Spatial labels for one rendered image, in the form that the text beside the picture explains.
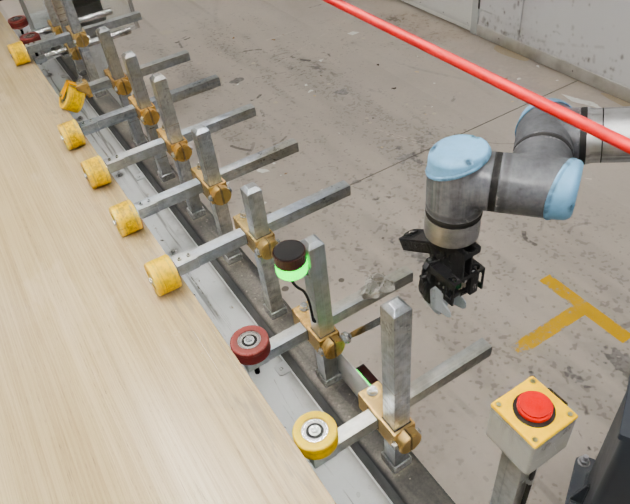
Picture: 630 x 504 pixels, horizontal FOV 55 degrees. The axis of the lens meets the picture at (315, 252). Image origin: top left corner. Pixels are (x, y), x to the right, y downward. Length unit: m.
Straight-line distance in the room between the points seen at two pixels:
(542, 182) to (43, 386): 0.99
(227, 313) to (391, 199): 1.49
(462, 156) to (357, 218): 2.01
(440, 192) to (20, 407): 0.89
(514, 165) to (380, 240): 1.89
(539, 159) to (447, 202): 0.14
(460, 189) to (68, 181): 1.24
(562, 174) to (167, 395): 0.80
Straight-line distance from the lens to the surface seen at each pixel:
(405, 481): 1.29
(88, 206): 1.74
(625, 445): 1.60
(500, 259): 2.71
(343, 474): 1.39
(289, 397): 1.50
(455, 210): 0.94
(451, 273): 1.05
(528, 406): 0.76
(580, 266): 2.76
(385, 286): 1.36
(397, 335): 0.94
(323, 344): 1.27
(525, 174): 0.91
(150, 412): 1.21
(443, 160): 0.91
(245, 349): 1.23
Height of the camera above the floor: 1.86
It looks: 43 degrees down
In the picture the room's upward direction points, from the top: 7 degrees counter-clockwise
